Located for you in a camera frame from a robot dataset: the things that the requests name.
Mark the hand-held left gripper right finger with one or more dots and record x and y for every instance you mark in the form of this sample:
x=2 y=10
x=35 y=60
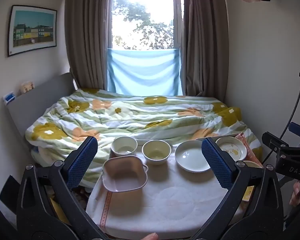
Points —
x=216 y=162

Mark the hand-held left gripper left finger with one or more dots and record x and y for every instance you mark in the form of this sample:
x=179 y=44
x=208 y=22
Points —
x=83 y=162

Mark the white plate with yellow print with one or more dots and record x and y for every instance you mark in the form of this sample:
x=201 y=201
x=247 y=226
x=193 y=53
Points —
x=233 y=148

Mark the plain white plate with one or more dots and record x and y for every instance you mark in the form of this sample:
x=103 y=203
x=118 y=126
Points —
x=190 y=157

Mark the person's right hand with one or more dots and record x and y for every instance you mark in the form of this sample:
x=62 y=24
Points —
x=295 y=193

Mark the person's left hand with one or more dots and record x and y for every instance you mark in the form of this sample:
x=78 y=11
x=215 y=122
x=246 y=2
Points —
x=147 y=236

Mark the orange patterned cloth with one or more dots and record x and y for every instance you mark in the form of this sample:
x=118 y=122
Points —
x=251 y=152

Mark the beige plate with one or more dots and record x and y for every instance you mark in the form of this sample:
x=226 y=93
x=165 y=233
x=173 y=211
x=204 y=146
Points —
x=251 y=164

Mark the white ribbed bowl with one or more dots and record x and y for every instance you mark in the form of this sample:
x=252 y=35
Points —
x=123 y=146

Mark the yellow card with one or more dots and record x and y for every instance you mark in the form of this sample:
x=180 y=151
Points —
x=248 y=193

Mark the white tablecloth with orange border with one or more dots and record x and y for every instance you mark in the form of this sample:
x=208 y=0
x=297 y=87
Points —
x=170 y=200

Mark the cream round bowl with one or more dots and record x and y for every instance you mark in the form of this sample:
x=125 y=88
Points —
x=156 y=152

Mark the floral striped blanket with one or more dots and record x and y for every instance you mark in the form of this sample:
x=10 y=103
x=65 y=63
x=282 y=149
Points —
x=140 y=120

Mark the grey headboard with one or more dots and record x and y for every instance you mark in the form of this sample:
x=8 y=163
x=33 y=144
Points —
x=40 y=100

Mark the black flat panel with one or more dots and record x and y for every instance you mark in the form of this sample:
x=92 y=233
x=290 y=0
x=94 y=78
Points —
x=9 y=191

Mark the small beige box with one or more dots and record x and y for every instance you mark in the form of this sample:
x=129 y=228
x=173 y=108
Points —
x=28 y=87

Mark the small blue box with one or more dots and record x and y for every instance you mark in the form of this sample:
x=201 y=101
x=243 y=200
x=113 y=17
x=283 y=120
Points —
x=10 y=98

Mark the light blue cloth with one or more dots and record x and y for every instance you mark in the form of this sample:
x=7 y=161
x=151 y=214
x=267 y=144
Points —
x=145 y=70

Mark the brown curtain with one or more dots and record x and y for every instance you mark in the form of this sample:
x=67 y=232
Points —
x=205 y=42
x=87 y=35

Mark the framed picture of houses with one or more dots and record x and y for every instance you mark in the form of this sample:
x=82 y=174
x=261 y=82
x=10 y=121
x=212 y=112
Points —
x=32 y=30

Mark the window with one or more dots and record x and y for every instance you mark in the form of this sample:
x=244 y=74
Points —
x=142 y=12

